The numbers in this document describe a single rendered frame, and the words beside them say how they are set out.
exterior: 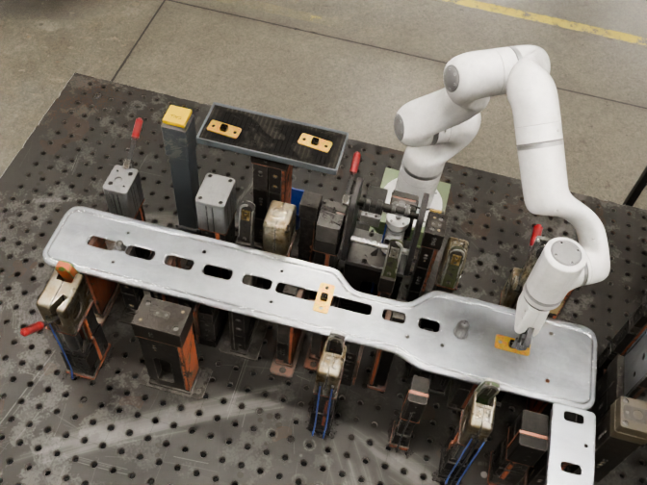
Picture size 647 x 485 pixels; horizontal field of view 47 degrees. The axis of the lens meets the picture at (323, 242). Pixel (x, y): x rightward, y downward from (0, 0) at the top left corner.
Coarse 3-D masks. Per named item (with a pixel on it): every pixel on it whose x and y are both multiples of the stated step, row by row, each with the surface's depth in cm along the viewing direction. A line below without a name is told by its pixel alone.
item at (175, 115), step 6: (168, 108) 193; (174, 108) 193; (180, 108) 193; (168, 114) 192; (174, 114) 192; (180, 114) 192; (186, 114) 192; (168, 120) 190; (174, 120) 190; (180, 120) 190; (186, 120) 191; (180, 126) 190
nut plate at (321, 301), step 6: (324, 288) 182; (330, 288) 182; (318, 294) 181; (330, 294) 181; (318, 300) 180; (324, 300) 180; (330, 300) 180; (318, 306) 179; (324, 306) 179; (324, 312) 178
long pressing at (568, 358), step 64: (64, 256) 183; (128, 256) 184; (192, 256) 185; (256, 256) 187; (320, 320) 177; (384, 320) 178; (448, 320) 179; (512, 320) 180; (512, 384) 170; (576, 384) 171
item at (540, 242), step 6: (540, 240) 169; (546, 240) 168; (534, 246) 169; (540, 246) 168; (534, 252) 170; (540, 252) 166; (528, 258) 174; (534, 258) 173; (528, 264) 173; (534, 264) 174; (522, 270) 177; (528, 270) 176; (522, 276) 176; (528, 276) 177; (516, 288) 180
